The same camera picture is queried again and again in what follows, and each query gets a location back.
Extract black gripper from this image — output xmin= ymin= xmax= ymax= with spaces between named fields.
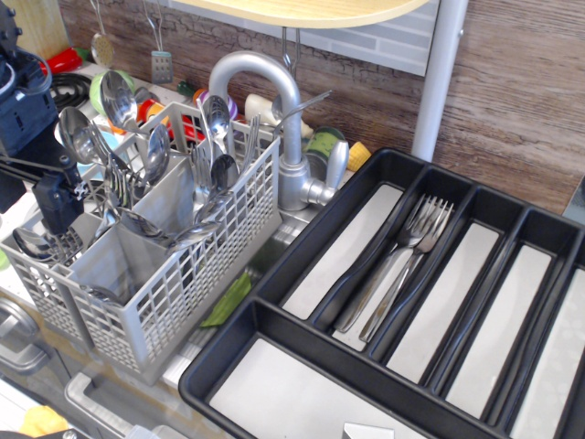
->
xmin=32 ymin=155 xmax=87 ymax=234

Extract steel fork in tray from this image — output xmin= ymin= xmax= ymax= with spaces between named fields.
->
xmin=335 ymin=194 xmax=439 ymax=334
xmin=359 ymin=202 xmax=454 ymax=343

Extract light wooden shelf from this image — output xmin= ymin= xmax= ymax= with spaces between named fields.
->
xmin=180 ymin=0 xmax=427 ymax=29

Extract large steel spoon top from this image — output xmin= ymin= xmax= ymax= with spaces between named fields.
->
xmin=100 ymin=70 xmax=149 ymax=139

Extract steel fork in tray left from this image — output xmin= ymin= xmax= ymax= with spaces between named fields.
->
xmin=335 ymin=194 xmax=439 ymax=334

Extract steel spoon back basket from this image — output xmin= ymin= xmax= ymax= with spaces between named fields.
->
xmin=204 ymin=95 xmax=229 ymax=154

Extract black cutlery tray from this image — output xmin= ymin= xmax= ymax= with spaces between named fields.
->
xmin=178 ymin=149 xmax=584 ymax=438

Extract black stove burner coil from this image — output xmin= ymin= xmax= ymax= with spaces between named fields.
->
xmin=50 ymin=73 xmax=91 ymax=112

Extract steel fork in tray right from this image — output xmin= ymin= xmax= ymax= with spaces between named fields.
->
xmin=359 ymin=202 xmax=454 ymax=343

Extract green toy leaf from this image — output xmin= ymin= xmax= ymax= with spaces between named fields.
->
xmin=200 ymin=272 xmax=251 ymax=328

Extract white metal post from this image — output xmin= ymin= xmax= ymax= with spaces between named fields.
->
xmin=411 ymin=0 xmax=469 ymax=162

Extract steel spoon front left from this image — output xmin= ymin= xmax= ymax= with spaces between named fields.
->
xmin=12 ymin=227 xmax=61 ymax=263

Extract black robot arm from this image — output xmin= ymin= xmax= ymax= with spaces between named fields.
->
xmin=1 ymin=4 xmax=88 ymax=234

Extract green toy bowl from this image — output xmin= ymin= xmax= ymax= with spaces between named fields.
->
xmin=89 ymin=70 xmax=135 ymax=116

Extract hanging slotted spoon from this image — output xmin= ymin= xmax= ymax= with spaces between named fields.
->
xmin=90 ymin=0 xmax=114 ymax=69

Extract steel spoon basket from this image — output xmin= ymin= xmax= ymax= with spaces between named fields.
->
xmin=204 ymin=95 xmax=229 ymax=154
xmin=138 ymin=123 xmax=170 ymax=187

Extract large steel spoon left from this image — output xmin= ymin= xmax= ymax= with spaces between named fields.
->
xmin=58 ymin=106 xmax=128 ymax=170

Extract hanging metal spatula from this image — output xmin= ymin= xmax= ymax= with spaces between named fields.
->
xmin=144 ymin=1 xmax=174 ymax=85

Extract dark steel spoon centre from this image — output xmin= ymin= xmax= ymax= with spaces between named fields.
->
xmin=195 ymin=154 xmax=239 ymax=223

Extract steel spoon centre basket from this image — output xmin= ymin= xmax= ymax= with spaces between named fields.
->
xmin=138 ymin=123 xmax=170 ymax=187

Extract grey plastic cutlery basket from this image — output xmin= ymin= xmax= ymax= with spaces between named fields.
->
xmin=0 ymin=101 xmax=282 ymax=386

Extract silver sink faucet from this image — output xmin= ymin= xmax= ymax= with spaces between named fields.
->
xmin=208 ymin=51 xmax=349 ymax=211

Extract yellow toy corn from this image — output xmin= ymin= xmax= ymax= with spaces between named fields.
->
xmin=346 ymin=142 xmax=372 ymax=172

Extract large steel spoon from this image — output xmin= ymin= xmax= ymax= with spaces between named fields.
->
xmin=100 ymin=70 xmax=149 ymax=139
xmin=58 ymin=106 xmax=128 ymax=170

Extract red toy chili pepper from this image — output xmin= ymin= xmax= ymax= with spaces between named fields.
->
xmin=39 ymin=47 xmax=90 ymax=75

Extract steel fork back basket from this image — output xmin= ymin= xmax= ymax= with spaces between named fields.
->
xmin=239 ymin=113 xmax=261 ymax=177

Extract steel spoon lying front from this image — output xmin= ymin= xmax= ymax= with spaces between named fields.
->
xmin=165 ymin=221 xmax=220 ymax=255

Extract steel fork carried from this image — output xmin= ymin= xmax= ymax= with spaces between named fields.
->
xmin=271 ymin=90 xmax=333 ymax=135

